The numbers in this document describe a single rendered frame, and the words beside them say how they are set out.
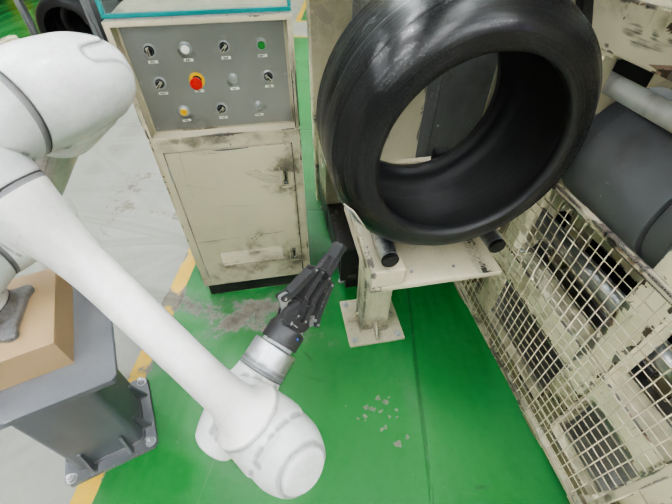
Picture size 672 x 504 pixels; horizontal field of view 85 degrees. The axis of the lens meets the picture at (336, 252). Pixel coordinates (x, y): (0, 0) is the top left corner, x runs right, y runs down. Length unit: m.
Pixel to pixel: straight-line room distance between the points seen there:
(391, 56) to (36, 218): 0.55
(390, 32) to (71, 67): 0.47
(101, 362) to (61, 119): 0.72
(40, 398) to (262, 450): 0.77
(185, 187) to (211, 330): 0.72
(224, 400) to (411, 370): 1.32
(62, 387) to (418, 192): 1.07
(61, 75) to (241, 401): 0.50
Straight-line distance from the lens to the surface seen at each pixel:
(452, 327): 1.95
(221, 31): 1.41
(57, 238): 0.60
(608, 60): 1.31
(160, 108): 1.52
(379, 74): 0.67
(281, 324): 0.71
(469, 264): 1.09
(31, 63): 0.66
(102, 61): 0.70
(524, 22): 0.73
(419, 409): 1.71
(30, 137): 0.63
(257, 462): 0.56
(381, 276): 0.94
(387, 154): 1.17
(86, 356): 1.23
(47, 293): 1.30
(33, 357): 1.20
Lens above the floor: 1.55
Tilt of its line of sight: 45 degrees down
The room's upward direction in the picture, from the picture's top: straight up
